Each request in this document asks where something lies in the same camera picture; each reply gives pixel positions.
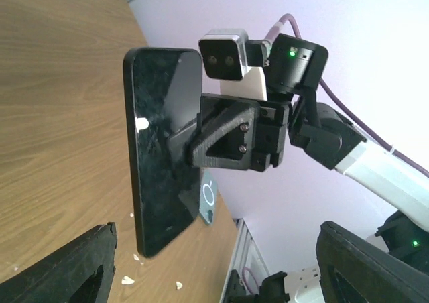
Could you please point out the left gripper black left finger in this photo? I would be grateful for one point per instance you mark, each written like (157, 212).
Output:
(80, 271)

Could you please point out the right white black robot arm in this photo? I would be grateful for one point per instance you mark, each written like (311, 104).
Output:
(268, 98)

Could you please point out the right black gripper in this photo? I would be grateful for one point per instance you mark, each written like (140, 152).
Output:
(232, 133)

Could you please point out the black smartphone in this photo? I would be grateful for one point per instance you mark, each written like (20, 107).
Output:
(162, 89)

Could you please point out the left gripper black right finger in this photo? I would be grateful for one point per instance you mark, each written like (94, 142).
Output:
(353, 270)

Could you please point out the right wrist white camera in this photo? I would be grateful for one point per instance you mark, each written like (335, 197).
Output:
(236, 61)

